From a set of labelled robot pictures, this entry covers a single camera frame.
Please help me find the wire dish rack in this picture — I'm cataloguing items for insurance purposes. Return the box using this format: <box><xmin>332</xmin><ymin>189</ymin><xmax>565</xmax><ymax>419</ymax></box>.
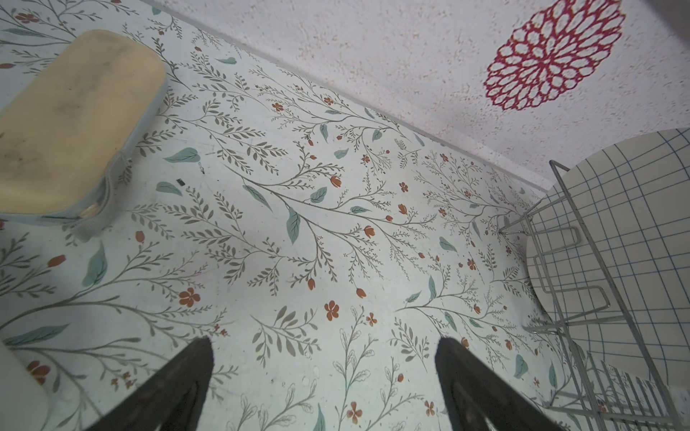
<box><xmin>515</xmin><ymin>153</ymin><xmax>689</xmax><ymax>430</ymax></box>

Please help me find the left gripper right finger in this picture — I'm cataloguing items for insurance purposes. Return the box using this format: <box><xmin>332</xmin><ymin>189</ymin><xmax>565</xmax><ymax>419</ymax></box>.
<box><xmin>435</xmin><ymin>338</ymin><xmax>560</xmax><ymax>430</ymax></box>

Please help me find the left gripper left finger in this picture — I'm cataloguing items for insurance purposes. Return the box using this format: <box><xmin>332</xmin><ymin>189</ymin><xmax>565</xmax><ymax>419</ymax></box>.
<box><xmin>90</xmin><ymin>337</ymin><xmax>214</xmax><ymax>431</ymax></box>

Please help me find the plaid beige plate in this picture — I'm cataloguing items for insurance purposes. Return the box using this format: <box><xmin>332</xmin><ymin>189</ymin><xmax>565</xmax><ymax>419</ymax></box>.
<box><xmin>528</xmin><ymin>129</ymin><xmax>689</xmax><ymax>388</ymax></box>

